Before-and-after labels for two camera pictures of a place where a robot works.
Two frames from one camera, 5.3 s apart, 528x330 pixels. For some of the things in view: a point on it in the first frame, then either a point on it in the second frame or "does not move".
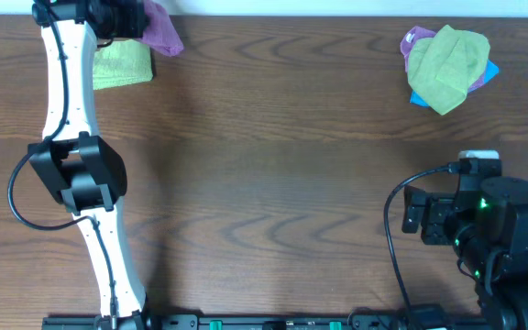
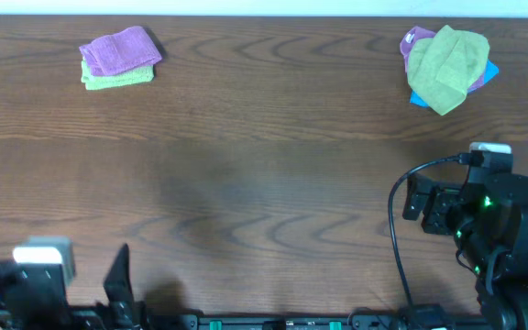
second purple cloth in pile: x=417 y=33 does not move
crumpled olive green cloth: x=442 y=67 does not move
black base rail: x=265 y=322 does not move
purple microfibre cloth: x=159 y=32 → x=119 y=52
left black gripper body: x=132 y=18 → x=120 y=309
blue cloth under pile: x=490 y=71 does not move
